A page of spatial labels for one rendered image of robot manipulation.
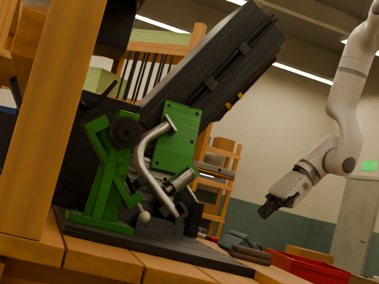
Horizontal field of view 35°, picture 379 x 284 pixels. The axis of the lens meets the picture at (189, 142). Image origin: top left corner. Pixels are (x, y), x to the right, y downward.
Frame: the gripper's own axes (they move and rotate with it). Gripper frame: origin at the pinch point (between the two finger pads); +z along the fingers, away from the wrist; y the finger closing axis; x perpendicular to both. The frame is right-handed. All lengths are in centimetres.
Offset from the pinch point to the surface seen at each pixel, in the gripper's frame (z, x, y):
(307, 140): -436, -461, 823
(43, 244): 51, 52, -45
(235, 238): 12.9, 2.6, -3.9
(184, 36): -118, -13, 281
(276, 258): 2.8, -20.3, 7.8
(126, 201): 32, 36, -15
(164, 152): 11.7, 29.2, 11.4
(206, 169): 2.0, 13.1, 19.7
